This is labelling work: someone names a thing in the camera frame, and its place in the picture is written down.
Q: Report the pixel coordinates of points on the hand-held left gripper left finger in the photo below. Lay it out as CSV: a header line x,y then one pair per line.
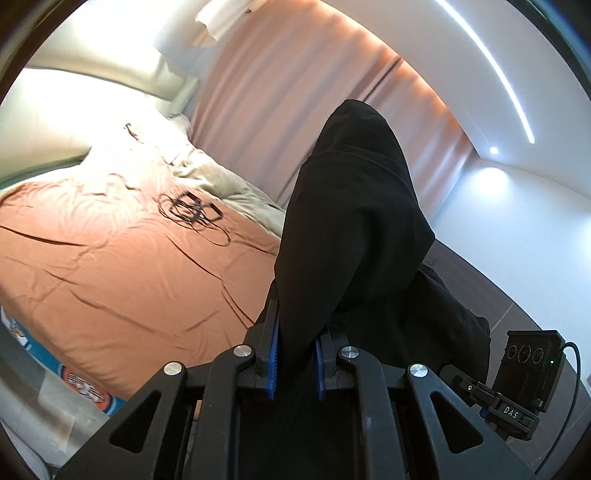
x,y
273,360

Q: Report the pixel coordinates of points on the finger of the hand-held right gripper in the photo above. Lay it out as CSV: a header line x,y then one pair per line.
x,y
466,385

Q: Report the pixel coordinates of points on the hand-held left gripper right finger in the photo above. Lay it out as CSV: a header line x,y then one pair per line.
x,y
318,374

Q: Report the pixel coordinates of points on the black shirt with yellow stripes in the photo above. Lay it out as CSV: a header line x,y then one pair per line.
x,y
351,221

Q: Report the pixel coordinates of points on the dark grey cabinet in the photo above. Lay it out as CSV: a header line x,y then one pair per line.
x,y
517,300

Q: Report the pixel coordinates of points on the orange-brown blanket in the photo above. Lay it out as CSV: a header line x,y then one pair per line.
x,y
115,277

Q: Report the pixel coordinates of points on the beige duvet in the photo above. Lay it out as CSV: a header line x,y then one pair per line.
x,y
217,175

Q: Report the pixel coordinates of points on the printed bed sheet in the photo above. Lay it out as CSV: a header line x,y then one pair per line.
x,y
78,383

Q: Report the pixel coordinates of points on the round ceiling spotlight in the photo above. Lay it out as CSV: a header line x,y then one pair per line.
x,y
494,150

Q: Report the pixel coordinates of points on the small brown object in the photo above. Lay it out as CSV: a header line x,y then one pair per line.
x,y
135,131

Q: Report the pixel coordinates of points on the pink curtain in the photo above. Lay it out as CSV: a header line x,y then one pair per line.
x,y
277,78

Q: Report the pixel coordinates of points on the pale green headboard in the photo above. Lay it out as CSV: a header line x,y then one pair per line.
x,y
175,78

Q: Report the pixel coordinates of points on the ceiling light strip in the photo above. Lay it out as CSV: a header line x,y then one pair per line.
x,y
498,64

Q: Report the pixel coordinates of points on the white bedding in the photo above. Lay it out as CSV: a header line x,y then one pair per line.
x,y
69,129

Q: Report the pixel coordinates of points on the white hanging cloth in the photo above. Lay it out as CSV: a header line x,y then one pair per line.
x,y
217,23

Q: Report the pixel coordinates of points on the black plastic frame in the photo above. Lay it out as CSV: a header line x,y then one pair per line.
x,y
210,213
187,205

